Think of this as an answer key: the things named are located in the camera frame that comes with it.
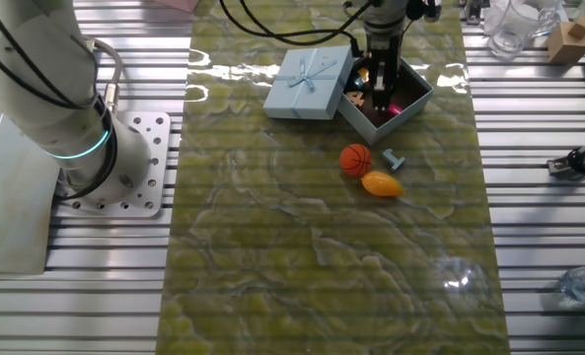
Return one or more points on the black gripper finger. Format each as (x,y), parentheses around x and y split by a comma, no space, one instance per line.
(391,84)
(376,86)

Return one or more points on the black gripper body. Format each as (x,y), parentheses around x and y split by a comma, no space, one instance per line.
(384,48)

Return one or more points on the small pink toy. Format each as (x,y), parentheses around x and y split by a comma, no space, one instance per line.
(395,109)

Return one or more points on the small grey toy block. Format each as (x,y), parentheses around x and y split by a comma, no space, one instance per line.
(393,159)

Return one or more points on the orange toy basketball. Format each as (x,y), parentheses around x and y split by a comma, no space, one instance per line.
(355,159)

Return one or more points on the yellow orange toy mango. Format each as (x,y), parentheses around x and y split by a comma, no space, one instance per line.
(382,184)

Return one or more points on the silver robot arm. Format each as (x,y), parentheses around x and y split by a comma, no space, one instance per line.
(25,89)

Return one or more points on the light blue gift box base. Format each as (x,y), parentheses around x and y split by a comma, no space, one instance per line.
(371,133)

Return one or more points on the light blue gift box lid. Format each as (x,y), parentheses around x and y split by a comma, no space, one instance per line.
(316,101)

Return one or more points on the gold metallic toy block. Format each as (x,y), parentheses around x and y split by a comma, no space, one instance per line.
(364,74)

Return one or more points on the dark metal clamp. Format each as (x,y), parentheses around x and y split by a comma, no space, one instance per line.
(473,12)

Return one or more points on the clear glass mug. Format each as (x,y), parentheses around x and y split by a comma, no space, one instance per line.
(511,29)

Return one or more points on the green marble pattern mat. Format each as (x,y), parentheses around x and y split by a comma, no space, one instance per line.
(321,246)

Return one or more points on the large wooden cube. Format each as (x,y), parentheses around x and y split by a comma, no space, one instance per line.
(565,49)

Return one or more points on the small wooden cube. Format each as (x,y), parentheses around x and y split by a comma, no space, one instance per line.
(582,27)

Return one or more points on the pink flat object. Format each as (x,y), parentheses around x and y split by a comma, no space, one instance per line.
(181,4)

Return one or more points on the silver robot mounting plate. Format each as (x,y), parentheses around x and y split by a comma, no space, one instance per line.
(156,163)

